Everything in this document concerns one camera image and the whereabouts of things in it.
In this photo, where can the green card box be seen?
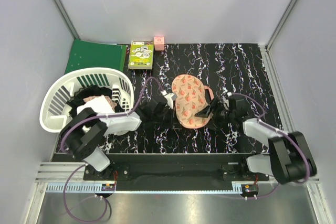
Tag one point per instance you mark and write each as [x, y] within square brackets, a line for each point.
[141, 55]

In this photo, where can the white slotted cable duct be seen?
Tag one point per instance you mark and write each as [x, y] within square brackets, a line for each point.
[81, 188]

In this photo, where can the pink mesh bra laundry bag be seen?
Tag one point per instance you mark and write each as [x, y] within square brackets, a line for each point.
[191, 98]

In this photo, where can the green cutting mat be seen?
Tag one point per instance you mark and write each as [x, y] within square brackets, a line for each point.
[85, 54]

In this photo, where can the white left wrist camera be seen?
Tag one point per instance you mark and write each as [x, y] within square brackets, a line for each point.
[170, 98]

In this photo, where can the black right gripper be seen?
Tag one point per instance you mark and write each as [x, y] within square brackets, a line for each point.
[205, 113]

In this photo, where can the white plastic laundry basket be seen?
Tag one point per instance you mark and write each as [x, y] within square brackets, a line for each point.
[54, 112]

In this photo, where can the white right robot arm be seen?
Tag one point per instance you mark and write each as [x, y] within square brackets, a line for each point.
[289, 158]

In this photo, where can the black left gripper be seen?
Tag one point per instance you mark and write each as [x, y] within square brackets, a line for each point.
[171, 123]

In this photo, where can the black lace bra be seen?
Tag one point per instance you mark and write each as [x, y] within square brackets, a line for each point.
[84, 93]

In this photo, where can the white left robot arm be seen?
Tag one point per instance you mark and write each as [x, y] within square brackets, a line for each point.
[83, 134]

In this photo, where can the small pink box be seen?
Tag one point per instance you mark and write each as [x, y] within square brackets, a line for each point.
[159, 43]

